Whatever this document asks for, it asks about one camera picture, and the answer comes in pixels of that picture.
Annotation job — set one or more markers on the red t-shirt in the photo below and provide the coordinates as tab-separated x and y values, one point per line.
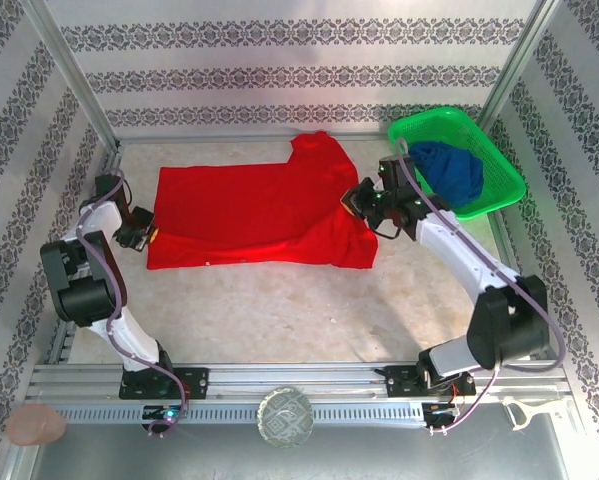
254	215

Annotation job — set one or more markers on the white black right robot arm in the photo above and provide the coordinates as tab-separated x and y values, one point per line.
454	250

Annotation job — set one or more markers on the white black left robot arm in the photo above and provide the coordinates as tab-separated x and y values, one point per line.
129	340

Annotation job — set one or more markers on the blue cloth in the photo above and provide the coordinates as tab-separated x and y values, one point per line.
454	175

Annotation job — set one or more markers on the green plastic basket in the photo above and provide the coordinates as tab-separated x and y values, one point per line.
504	175

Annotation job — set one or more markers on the small connector board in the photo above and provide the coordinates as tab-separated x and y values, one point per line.
164	414
441	412

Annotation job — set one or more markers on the pink plastic cup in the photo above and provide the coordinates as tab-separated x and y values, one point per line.
36	425

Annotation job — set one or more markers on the patterned round glass dish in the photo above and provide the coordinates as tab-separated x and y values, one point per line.
285	419

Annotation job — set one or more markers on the white peeler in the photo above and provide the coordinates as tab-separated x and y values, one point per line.
521	415

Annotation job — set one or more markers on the aluminium side rail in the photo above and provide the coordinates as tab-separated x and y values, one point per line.
111	159
504	240

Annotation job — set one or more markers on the aluminium back rail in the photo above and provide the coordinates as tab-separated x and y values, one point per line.
204	138

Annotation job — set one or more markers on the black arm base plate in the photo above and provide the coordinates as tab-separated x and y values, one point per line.
194	382
404	382

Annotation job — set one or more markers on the aluminium corner post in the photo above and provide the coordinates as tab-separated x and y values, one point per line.
76	75
520	60

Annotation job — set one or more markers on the aluminium mounting rail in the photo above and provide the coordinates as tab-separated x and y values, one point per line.
279	375

